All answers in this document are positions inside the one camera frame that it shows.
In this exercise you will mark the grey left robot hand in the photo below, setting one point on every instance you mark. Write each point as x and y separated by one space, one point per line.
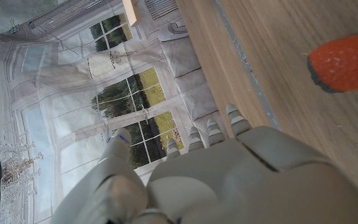
228 183

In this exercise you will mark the red toy strawberry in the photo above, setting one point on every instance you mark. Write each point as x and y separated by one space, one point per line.
346 62

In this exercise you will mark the printed window backdrop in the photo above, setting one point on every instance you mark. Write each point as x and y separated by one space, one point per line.
73 93

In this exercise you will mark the metal binder clip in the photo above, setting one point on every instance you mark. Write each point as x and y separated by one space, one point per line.
14 27

